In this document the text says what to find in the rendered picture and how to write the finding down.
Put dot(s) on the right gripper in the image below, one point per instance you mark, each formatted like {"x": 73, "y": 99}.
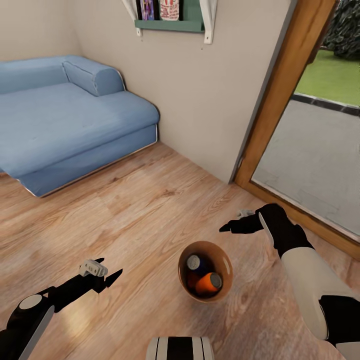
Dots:
{"x": 239, "y": 226}

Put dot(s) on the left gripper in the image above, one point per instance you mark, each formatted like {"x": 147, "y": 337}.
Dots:
{"x": 82, "y": 285}

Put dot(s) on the robot trunk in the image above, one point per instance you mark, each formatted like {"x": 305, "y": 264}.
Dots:
{"x": 180, "y": 348}

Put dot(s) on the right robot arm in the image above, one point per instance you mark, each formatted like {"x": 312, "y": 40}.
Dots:
{"x": 329, "y": 307}

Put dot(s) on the door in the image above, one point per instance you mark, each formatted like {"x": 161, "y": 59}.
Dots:
{"x": 303, "y": 150}

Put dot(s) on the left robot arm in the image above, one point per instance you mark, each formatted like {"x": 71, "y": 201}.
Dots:
{"x": 33, "y": 314}

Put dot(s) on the shelf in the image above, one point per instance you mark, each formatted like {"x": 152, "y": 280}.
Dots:
{"x": 197, "y": 16}

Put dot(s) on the trash can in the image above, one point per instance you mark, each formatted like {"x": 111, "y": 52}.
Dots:
{"x": 212, "y": 255}

